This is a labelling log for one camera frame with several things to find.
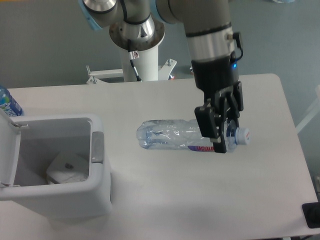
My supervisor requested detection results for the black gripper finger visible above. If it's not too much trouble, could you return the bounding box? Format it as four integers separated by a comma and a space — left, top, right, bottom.
194, 98, 227, 154
226, 81, 244, 127

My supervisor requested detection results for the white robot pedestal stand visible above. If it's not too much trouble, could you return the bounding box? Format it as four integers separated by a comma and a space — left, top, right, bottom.
86, 12, 198, 85

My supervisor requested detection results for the blue labelled water bottle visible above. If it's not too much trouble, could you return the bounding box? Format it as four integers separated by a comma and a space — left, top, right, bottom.
0, 85, 24, 117

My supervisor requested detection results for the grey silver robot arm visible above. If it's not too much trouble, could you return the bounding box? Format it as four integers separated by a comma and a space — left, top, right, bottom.
79, 0, 244, 153

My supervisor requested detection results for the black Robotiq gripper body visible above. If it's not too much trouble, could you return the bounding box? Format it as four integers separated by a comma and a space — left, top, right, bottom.
191, 52, 239, 103

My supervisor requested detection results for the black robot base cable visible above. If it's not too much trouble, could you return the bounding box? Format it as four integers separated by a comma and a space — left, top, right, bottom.
126, 38, 143, 83

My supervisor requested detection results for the crushed clear plastic bottle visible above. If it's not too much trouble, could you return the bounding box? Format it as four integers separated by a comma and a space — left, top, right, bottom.
136, 119, 251, 153

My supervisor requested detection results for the black device at table edge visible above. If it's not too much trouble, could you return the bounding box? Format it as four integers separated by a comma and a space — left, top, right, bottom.
302, 202, 320, 229

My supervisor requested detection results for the white plastic trash can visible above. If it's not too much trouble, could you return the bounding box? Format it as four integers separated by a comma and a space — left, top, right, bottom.
0, 113, 112, 219

